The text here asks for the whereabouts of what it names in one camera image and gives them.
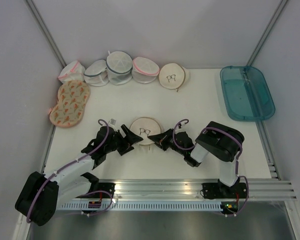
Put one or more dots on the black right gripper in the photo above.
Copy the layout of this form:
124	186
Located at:
160	139

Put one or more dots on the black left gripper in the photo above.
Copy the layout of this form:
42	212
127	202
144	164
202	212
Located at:
131	139

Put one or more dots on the beige round glasses laundry bag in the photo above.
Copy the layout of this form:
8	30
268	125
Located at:
145	127

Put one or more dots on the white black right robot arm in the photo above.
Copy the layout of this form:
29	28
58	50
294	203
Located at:
221	141

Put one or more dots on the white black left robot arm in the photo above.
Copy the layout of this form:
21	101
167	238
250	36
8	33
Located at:
43	193

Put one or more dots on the beige round bag with glasses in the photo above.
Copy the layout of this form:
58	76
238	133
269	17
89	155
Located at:
173	76

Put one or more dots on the white pink-zip mesh bag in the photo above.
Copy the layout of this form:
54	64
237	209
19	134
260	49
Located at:
144	70

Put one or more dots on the floral peanut-shaped laundry bag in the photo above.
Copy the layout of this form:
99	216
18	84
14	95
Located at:
72	98

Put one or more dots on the white blue-trim mesh bag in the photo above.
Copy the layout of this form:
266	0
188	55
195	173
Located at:
96	74

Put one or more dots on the tall white blue-zip mesh bag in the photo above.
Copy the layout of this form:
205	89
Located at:
119	67

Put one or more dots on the white pink-trim mesh bag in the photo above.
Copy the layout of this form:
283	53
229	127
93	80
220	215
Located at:
73	71

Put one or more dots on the teal transparent plastic bin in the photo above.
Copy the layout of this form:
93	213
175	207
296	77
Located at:
246	94

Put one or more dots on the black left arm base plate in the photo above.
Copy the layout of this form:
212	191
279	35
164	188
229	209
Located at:
102	186

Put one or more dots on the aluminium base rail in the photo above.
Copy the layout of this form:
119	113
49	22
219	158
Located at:
189	189

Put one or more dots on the white slotted cable duct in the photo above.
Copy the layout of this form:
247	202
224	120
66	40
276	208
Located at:
120	205

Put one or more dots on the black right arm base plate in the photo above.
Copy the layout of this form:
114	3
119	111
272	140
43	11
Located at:
218	190

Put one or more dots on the left aluminium corner post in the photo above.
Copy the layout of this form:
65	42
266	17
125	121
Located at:
45	31

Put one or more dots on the aluminium corner post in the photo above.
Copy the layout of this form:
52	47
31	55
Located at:
267	31
45	31

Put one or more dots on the right aluminium corner post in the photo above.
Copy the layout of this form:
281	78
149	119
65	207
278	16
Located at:
267	31

